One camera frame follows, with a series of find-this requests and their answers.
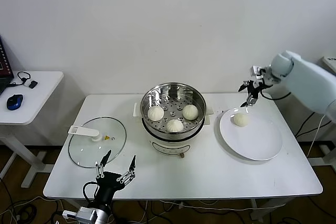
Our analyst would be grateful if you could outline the stainless steel steamer basket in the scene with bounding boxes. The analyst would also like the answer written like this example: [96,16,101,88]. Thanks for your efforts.
[140,82,207,141]

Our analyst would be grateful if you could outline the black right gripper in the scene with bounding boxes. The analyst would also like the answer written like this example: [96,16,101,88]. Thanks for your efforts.
[238,76,272,108]

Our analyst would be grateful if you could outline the blue computer mouse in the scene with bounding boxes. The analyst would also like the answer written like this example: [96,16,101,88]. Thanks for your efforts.
[6,94,24,111]

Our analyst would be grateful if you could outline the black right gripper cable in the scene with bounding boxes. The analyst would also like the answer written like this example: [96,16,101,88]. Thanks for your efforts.
[259,89,292,101]

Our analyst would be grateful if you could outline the small white side table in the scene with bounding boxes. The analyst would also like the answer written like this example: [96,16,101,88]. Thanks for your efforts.
[0,71,65,188]

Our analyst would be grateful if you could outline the large white table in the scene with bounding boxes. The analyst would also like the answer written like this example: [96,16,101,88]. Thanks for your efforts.
[43,92,323,222]

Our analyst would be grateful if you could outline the white steamed baozi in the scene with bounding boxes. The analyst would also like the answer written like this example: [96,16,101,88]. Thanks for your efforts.
[182,104,200,120]
[230,112,249,127]
[165,119,185,134]
[147,106,165,122]

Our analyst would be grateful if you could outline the black cable with white plug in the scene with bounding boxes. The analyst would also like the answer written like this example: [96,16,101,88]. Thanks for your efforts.
[9,71,34,88]

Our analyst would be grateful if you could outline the black cables under table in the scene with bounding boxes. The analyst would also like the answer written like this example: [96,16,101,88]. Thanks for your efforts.
[112,200,237,224]

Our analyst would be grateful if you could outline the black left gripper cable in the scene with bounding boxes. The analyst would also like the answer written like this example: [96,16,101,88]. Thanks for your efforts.
[82,181,99,201]

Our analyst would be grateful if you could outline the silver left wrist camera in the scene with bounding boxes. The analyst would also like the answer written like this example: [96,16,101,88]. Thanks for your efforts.
[62,206,97,222]

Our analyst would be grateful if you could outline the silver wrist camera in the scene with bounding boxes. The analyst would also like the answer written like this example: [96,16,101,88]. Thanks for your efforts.
[249,65,265,80]
[62,206,97,222]

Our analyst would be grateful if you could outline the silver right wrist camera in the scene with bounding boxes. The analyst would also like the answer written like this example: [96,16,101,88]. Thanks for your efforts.
[249,65,265,80]

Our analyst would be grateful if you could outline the black floor cable loop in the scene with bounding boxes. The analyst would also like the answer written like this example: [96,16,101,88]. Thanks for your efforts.
[0,176,37,224]

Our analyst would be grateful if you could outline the white electric cooker base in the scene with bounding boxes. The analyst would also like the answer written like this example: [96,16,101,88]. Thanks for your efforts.
[133,99,215,161]

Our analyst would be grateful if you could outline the white hanging cable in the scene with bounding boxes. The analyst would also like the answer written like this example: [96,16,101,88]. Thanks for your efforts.
[306,118,326,158]

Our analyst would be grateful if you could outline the white floor cable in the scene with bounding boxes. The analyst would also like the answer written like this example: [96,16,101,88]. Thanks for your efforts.
[14,196,69,223]

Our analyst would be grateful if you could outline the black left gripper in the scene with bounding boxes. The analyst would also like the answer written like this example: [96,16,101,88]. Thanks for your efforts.
[89,150,137,208]

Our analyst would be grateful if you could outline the white round plate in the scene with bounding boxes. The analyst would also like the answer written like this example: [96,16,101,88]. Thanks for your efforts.
[214,107,284,162]

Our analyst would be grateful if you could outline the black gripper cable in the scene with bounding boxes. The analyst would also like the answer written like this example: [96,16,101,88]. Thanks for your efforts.
[82,181,99,201]
[259,89,292,101]

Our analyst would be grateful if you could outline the black laptop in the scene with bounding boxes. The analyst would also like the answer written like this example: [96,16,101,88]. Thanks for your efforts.
[0,34,15,96]

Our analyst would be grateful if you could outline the glass lid with white handle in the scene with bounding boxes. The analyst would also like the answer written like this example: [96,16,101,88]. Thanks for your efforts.
[68,115,127,168]

